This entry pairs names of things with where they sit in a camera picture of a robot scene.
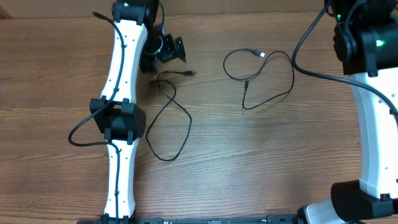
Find black USB cable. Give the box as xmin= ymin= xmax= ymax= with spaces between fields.
xmin=223 ymin=48 xmax=295 ymax=111

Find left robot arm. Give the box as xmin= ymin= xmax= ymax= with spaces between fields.
xmin=90 ymin=1 xmax=186 ymax=223

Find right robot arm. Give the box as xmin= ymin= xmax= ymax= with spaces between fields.
xmin=294 ymin=0 xmax=397 ymax=223

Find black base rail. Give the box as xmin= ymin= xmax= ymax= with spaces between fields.
xmin=77 ymin=213 xmax=305 ymax=224

